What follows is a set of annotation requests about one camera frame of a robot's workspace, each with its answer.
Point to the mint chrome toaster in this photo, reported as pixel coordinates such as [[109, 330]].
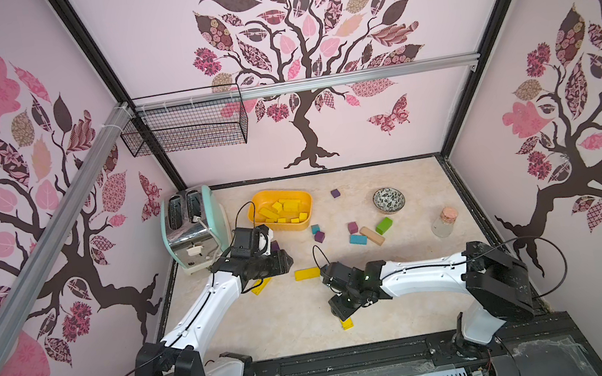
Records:
[[195, 228]]

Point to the purple cube left block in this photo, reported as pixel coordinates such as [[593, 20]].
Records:
[[275, 246]]

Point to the black base frame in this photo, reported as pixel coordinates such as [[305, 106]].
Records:
[[549, 345]]

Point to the green block far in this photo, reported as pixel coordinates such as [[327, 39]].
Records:
[[384, 226]]

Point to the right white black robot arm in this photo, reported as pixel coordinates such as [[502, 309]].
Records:
[[498, 282]]

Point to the black wire basket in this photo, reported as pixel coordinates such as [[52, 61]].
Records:
[[187, 120]]

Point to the yellow long front block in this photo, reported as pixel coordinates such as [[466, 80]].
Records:
[[347, 324]]

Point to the patterned ceramic bowl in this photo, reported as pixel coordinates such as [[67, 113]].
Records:
[[389, 200]]

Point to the teal block far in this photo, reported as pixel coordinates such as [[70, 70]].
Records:
[[358, 240]]

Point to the yellow horizontal mid block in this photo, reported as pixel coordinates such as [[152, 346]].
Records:
[[302, 275]]

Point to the magenta small cube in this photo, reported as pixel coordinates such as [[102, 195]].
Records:
[[353, 228]]

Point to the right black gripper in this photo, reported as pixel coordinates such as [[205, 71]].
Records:
[[340, 289]]

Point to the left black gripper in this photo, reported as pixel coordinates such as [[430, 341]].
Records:
[[281, 266]]

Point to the aluminium rail back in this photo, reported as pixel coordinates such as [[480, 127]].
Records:
[[358, 76]]

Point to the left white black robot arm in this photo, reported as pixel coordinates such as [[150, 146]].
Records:
[[182, 351]]

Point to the long yellow diagonal block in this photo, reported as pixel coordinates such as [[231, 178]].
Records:
[[258, 288]]

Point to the yellow plastic tray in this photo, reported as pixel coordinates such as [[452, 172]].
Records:
[[282, 210]]

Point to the wooden beige far block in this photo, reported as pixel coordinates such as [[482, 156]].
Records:
[[372, 236]]

